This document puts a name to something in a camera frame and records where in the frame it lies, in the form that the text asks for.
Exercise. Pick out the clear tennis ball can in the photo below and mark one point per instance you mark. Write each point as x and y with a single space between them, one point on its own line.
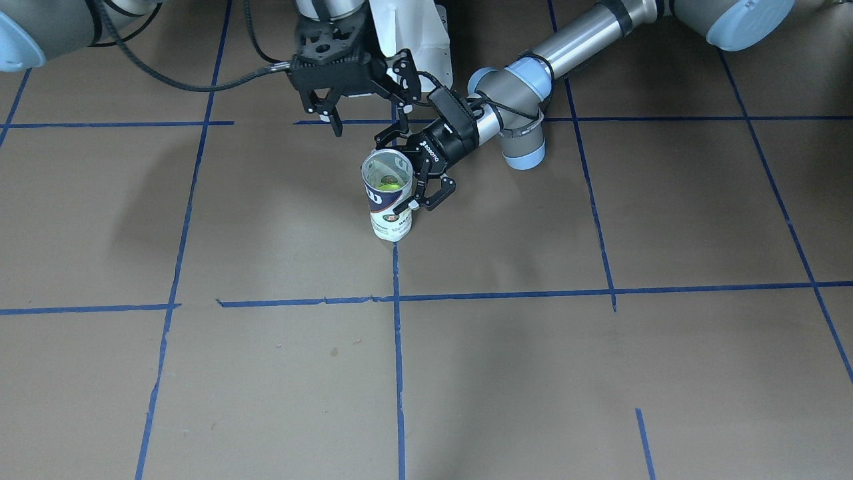
389 218

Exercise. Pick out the tennis ball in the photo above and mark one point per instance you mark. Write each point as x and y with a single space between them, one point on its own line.
389 182

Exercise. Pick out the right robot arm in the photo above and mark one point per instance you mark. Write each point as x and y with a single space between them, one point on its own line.
34 32

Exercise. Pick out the white mounting post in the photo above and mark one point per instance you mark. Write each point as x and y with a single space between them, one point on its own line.
420 27

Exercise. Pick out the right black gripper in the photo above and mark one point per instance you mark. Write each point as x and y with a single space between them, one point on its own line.
312 101

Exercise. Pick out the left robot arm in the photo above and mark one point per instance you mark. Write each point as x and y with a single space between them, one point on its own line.
509 103

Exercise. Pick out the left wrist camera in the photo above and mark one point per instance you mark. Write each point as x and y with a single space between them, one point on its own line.
454 111

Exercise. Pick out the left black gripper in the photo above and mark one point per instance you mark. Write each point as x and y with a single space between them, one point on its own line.
441 143

